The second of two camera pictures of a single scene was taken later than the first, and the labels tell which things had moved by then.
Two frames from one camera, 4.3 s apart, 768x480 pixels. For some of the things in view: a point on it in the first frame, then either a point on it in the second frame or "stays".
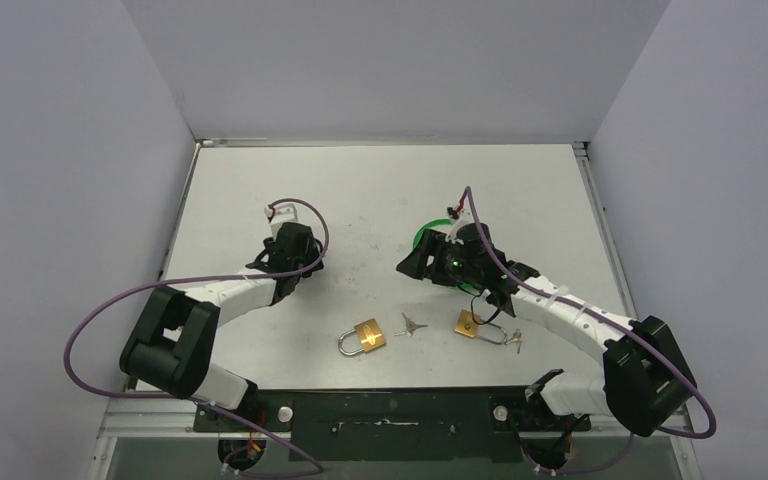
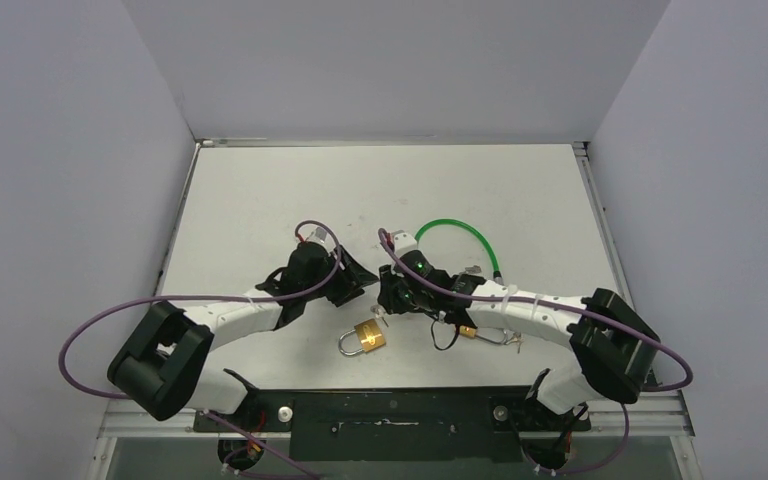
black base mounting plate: (392, 425) stays
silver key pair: (410, 327) → (379, 313)
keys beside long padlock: (516, 338) stays
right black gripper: (428, 253) → (392, 291)
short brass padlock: (370, 335) stays
